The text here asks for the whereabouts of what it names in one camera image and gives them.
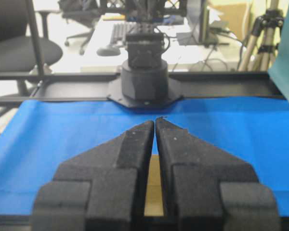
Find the blue table cloth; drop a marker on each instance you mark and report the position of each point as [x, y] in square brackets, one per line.
[42, 135]

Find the brown cardboard box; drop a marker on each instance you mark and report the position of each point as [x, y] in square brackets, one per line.
[153, 200]

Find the camera tripod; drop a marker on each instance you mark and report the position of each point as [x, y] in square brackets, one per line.
[260, 51]

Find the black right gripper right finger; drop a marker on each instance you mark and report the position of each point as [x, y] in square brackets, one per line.
[208, 189]

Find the black office chair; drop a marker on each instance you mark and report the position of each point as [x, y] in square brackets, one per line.
[16, 48]

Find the black computer keyboard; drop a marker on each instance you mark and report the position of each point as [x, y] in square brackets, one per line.
[118, 32]

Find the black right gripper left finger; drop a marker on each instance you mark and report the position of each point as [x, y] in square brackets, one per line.
[102, 189]

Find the black table frame rail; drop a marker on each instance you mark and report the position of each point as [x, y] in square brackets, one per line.
[91, 87]

